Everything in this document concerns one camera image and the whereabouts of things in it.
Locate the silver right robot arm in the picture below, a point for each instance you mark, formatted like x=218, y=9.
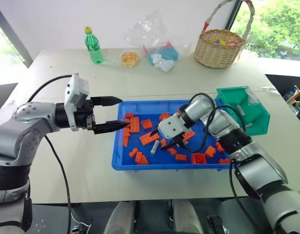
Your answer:
x=257, y=156

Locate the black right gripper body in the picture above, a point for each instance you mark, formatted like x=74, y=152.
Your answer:
x=181, y=140

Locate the big orange building brick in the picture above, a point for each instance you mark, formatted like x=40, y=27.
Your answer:
x=198, y=159

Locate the blue and pink cloth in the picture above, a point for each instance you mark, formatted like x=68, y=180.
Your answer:
x=164, y=51

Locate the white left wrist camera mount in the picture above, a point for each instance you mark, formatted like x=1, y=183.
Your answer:
x=73, y=97

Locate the blue plastic bin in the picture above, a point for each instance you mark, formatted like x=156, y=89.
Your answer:
x=140, y=168

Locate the white foam pieces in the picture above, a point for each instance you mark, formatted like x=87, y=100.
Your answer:
x=162, y=63

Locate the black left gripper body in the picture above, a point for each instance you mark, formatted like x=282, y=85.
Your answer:
x=84, y=120

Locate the grey rounded shape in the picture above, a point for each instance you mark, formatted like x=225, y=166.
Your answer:
x=187, y=217
x=120, y=218

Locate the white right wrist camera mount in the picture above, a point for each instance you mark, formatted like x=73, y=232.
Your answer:
x=171, y=126

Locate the green plastic bin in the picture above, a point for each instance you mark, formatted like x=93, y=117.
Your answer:
x=237, y=97

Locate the silver cylindrical battery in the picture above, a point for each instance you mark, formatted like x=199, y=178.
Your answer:
x=242, y=110
x=249, y=124
x=154, y=147

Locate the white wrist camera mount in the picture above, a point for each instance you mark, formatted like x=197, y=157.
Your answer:
x=171, y=126
x=73, y=97

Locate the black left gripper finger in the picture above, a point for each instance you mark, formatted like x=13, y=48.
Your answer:
x=110, y=126
x=107, y=100

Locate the small blue bottle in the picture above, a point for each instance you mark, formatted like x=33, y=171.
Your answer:
x=289, y=94

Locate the round clear container orange contents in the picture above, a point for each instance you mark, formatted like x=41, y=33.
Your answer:
x=129, y=59

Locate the dark storage box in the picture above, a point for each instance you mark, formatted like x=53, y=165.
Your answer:
x=279, y=84

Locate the dark window frame bar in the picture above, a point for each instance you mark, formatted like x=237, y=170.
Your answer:
x=13, y=36
x=232, y=14

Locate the clear plastic bag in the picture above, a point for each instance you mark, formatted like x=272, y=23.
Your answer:
x=149, y=26

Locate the wooden stick item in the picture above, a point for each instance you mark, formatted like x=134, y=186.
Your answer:
x=296, y=95

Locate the colourful paper item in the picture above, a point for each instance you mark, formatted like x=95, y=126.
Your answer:
x=218, y=41

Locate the long orange studded plate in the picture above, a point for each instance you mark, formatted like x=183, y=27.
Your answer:
x=149, y=139

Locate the green plastic soda bottle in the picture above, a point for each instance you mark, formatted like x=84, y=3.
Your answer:
x=94, y=46

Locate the small orange building brick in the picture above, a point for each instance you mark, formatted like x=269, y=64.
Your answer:
x=125, y=141
x=126, y=131
x=126, y=120
x=172, y=150
x=129, y=115
x=144, y=160
x=139, y=157
x=180, y=157
x=163, y=142
x=133, y=152
x=219, y=146
x=224, y=161

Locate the large orange studded plate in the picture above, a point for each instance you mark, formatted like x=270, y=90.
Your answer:
x=134, y=124

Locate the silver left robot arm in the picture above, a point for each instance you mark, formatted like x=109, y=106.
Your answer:
x=30, y=126

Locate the square orange building brick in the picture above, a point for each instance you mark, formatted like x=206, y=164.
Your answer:
x=147, y=124

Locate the red paper item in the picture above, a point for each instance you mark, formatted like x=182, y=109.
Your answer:
x=232, y=43

